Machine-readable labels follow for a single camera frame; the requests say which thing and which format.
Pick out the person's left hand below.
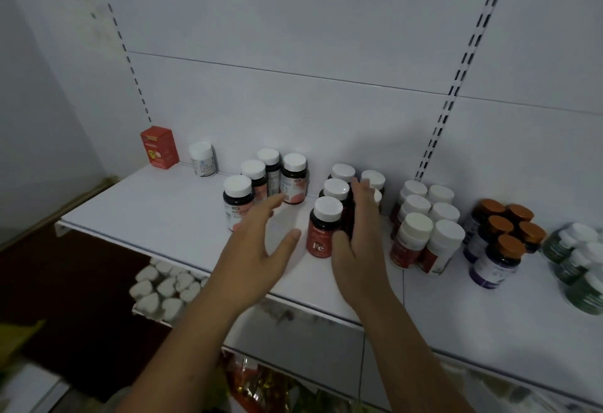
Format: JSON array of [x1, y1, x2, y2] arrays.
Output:
[[207, 193, 302, 314]]

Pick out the person's right hand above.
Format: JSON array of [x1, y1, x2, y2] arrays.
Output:
[[331, 178, 402, 316]]

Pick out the silver label bottle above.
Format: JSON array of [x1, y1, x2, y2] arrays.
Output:
[[188, 141, 219, 178]]

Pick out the person's right forearm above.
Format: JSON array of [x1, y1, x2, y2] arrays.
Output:
[[348, 294, 477, 413]]

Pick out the person's left forearm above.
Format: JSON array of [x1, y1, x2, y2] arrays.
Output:
[[115, 285, 264, 413]]

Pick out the red carton box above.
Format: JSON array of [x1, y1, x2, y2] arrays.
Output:
[[139, 125, 180, 171]]

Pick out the stack of white heart-lid jars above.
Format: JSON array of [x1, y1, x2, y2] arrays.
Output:
[[128, 259, 210, 322]]

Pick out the pile of mixed packets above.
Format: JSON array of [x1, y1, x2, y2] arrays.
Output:
[[221, 351, 349, 413]]

